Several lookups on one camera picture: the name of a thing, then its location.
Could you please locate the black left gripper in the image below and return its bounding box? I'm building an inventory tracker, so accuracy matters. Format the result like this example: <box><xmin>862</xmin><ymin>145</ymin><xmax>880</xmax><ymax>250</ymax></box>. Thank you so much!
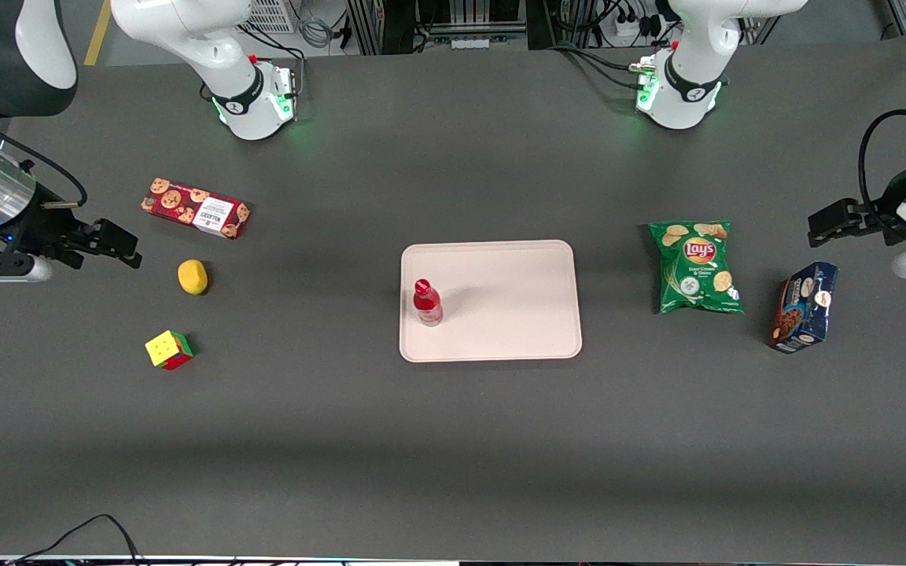
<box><xmin>808</xmin><ymin>167</ymin><xmax>906</xmax><ymax>249</ymax></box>

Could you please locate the thin black table-edge cable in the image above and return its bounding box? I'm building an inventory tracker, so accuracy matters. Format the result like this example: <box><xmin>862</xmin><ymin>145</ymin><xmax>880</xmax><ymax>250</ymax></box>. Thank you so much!
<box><xmin>5</xmin><ymin>514</ymin><xmax>144</xmax><ymax>566</ymax></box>

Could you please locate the aluminium equipment rack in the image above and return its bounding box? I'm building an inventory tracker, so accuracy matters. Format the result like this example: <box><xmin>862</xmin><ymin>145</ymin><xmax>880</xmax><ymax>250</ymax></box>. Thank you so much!
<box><xmin>345</xmin><ymin>0</ymin><xmax>780</xmax><ymax>56</ymax></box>

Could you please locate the green Lay's chips bag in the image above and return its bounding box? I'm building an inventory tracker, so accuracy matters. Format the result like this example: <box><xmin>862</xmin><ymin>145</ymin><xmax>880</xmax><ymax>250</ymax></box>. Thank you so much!
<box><xmin>649</xmin><ymin>221</ymin><xmax>745</xmax><ymax>315</ymax></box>

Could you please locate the red coke bottle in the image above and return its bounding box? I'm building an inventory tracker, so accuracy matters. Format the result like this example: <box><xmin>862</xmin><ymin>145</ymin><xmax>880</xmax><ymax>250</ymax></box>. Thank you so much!
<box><xmin>412</xmin><ymin>278</ymin><xmax>445</xmax><ymax>328</ymax></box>

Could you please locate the beige plastic tray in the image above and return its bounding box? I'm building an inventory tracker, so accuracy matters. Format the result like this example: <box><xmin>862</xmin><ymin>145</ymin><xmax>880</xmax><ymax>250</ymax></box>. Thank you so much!
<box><xmin>399</xmin><ymin>240</ymin><xmax>583</xmax><ymax>363</ymax></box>

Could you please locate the red cookie box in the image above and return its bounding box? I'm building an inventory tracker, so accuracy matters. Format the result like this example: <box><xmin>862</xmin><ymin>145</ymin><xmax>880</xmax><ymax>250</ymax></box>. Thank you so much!
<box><xmin>141</xmin><ymin>178</ymin><xmax>251</xmax><ymax>240</ymax></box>

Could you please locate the colourful puzzle cube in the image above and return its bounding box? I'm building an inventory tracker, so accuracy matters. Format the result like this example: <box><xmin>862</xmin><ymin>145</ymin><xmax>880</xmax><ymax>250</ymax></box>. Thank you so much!
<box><xmin>145</xmin><ymin>330</ymin><xmax>194</xmax><ymax>371</ymax></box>

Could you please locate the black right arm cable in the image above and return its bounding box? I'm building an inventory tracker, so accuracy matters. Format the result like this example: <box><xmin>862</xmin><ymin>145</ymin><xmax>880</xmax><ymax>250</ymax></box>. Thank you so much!
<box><xmin>0</xmin><ymin>101</ymin><xmax>89</xmax><ymax>210</ymax></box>

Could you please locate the white perforated box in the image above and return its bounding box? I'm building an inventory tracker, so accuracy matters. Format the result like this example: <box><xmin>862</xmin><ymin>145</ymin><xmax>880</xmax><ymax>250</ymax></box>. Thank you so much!
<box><xmin>242</xmin><ymin>0</ymin><xmax>298</xmax><ymax>35</ymax></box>

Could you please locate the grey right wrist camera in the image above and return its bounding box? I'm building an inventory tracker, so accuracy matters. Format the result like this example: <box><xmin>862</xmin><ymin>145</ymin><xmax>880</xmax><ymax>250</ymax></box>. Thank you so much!
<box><xmin>0</xmin><ymin>252</ymin><xmax>53</xmax><ymax>283</ymax></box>

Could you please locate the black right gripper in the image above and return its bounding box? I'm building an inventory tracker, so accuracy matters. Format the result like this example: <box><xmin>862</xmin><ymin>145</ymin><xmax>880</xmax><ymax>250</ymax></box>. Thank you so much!
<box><xmin>0</xmin><ymin>182</ymin><xmax>142</xmax><ymax>272</ymax></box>

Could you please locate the grey coiled cable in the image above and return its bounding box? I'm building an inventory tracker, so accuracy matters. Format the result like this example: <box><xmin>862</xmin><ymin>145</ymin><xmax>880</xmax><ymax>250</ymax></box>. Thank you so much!
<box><xmin>297</xmin><ymin>13</ymin><xmax>337</xmax><ymax>50</ymax></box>

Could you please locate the dark blue cookie box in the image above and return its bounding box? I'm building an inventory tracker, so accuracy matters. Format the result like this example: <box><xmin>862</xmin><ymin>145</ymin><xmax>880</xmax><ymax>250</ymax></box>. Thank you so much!
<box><xmin>767</xmin><ymin>262</ymin><xmax>840</xmax><ymax>355</ymax></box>

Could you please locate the white power strip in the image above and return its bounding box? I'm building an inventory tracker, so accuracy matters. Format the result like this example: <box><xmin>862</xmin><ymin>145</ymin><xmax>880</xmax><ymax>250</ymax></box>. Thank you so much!
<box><xmin>615</xmin><ymin>14</ymin><xmax>665</xmax><ymax>42</ymax></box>

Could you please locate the black base cable bundle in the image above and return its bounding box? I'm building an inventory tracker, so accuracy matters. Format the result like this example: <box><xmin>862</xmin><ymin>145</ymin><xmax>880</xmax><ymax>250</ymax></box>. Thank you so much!
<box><xmin>549</xmin><ymin>43</ymin><xmax>644</xmax><ymax>92</ymax></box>

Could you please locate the yellow lemon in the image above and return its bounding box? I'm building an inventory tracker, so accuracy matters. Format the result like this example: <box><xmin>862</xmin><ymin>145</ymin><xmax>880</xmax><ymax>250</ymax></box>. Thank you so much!
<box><xmin>178</xmin><ymin>259</ymin><xmax>210</xmax><ymax>296</ymax></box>

